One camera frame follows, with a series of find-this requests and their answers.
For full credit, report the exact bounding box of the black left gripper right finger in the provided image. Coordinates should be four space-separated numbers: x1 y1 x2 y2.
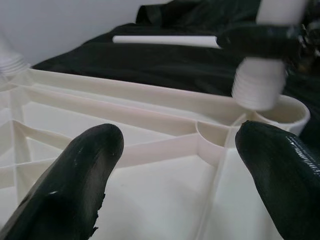
235 121 320 240

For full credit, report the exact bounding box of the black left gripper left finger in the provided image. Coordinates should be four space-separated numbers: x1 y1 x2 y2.
0 123 125 240

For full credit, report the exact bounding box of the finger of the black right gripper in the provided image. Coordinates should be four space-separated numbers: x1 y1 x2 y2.
217 24 301 60

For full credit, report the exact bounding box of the white plastic table leg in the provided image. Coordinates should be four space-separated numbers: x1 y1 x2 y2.
0 29 33 77
112 34 221 50
231 0 308 111

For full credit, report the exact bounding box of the white plastic table top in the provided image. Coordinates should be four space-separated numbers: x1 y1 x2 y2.
0 63 311 240

